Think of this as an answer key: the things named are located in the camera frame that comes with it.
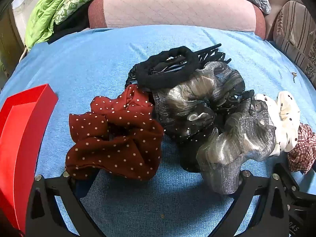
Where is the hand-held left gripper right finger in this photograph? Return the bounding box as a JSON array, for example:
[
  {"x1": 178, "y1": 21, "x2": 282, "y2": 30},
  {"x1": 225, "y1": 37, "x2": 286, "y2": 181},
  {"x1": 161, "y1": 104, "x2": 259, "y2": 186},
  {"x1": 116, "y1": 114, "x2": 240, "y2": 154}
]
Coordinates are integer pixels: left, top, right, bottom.
[{"x1": 212, "y1": 169, "x2": 290, "y2": 237}]

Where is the red plaid scrunchie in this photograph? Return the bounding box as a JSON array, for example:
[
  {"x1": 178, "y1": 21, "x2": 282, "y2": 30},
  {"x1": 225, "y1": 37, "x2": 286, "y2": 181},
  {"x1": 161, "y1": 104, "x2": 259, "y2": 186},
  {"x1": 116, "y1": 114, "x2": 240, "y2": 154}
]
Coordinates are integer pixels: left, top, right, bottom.
[{"x1": 288, "y1": 123, "x2": 316, "y2": 174}]

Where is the black dotted mesh scrunchie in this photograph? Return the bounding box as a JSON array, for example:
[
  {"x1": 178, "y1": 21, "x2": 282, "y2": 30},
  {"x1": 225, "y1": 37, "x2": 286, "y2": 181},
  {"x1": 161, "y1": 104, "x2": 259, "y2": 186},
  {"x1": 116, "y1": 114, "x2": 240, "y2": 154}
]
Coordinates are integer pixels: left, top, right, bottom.
[{"x1": 160, "y1": 90, "x2": 256, "y2": 173}]

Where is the green floral quilt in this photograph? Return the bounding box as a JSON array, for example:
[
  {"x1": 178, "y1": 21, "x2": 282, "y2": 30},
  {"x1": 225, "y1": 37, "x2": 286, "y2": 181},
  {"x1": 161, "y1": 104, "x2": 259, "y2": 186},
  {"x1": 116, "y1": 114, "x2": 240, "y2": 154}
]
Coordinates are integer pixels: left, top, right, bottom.
[{"x1": 54, "y1": 0, "x2": 124, "y2": 25}]

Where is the red tray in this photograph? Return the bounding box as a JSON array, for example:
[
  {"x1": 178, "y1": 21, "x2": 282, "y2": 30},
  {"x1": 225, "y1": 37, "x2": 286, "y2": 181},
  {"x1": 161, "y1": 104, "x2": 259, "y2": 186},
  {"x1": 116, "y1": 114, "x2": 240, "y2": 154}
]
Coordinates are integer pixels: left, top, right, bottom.
[{"x1": 0, "y1": 83, "x2": 59, "y2": 236}]

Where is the black hair claw clip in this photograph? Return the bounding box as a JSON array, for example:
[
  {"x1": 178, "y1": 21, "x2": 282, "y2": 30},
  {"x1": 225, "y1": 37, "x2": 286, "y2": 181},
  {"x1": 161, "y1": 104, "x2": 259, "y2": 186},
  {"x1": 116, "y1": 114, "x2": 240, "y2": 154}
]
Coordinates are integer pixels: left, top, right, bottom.
[{"x1": 158, "y1": 43, "x2": 232, "y2": 76}]

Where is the striped pillow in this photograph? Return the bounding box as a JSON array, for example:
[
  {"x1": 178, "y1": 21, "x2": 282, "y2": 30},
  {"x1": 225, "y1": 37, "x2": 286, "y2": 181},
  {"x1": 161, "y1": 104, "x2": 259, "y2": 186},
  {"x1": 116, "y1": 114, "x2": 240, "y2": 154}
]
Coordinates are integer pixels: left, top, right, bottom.
[{"x1": 273, "y1": 0, "x2": 316, "y2": 76}]

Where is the red polka dot scrunchie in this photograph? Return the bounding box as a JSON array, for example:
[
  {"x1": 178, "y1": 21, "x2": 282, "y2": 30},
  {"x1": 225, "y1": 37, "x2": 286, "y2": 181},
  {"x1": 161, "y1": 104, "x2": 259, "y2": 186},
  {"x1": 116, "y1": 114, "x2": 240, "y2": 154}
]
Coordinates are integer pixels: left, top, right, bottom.
[{"x1": 65, "y1": 84, "x2": 165, "y2": 181}]

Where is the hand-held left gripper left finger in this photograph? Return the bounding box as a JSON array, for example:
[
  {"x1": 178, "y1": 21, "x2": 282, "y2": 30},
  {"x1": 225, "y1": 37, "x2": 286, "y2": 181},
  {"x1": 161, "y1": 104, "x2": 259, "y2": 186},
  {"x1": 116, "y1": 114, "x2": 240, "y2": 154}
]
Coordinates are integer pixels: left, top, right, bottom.
[{"x1": 25, "y1": 171, "x2": 106, "y2": 237}]

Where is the blue blanket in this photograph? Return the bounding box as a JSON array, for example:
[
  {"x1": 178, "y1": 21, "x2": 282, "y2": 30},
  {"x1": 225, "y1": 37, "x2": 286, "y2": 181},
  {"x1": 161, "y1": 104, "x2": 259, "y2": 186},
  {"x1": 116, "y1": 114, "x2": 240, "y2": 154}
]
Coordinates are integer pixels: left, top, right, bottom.
[{"x1": 0, "y1": 25, "x2": 316, "y2": 237}]

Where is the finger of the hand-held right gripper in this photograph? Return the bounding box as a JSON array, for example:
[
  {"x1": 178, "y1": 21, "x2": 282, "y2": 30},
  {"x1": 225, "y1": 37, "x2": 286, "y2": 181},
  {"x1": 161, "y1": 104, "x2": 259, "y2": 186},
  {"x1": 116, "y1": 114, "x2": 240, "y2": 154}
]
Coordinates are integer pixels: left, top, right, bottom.
[{"x1": 276, "y1": 163, "x2": 301, "y2": 198}]

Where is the grey silver organza scrunchie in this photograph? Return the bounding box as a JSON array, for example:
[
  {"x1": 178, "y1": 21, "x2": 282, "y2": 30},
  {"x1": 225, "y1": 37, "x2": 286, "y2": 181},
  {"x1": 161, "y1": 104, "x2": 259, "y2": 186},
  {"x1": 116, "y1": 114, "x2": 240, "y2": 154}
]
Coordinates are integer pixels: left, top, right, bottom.
[
  {"x1": 196, "y1": 99, "x2": 277, "y2": 195},
  {"x1": 152, "y1": 61, "x2": 246, "y2": 139}
]

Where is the white polka dot scrunchie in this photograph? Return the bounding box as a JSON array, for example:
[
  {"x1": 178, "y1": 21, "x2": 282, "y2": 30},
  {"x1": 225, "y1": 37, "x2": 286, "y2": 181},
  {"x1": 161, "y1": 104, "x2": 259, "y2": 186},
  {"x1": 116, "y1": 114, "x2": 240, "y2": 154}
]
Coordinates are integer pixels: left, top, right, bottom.
[{"x1": 254, "y1": 90, "x2": 301, "y2": 156}]

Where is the thick black hair tie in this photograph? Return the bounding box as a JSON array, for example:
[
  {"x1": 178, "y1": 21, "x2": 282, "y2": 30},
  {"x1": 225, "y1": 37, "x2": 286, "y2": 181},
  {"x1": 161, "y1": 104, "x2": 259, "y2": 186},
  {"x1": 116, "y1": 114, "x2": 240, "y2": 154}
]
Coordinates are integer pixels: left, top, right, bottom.
[{"x1": 136, "y1": 46, "x2": 202, "y2": 89}]

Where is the white cord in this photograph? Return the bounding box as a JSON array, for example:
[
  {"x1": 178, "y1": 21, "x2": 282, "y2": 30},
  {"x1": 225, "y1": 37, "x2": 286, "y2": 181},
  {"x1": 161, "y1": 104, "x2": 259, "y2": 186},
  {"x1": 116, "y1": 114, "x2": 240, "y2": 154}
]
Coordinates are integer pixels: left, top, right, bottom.
[{"x1": 18, "y1": 46, "x2": 30, "y2": 61}]

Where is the pink bolster pillow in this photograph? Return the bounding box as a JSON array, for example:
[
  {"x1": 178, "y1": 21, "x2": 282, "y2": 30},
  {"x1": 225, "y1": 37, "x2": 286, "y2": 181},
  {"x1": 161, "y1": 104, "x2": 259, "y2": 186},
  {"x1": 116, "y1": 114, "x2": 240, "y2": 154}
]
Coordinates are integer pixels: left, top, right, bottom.
[{"x1": 88, "y1": 0, "x2": 266, "y2": 41}]

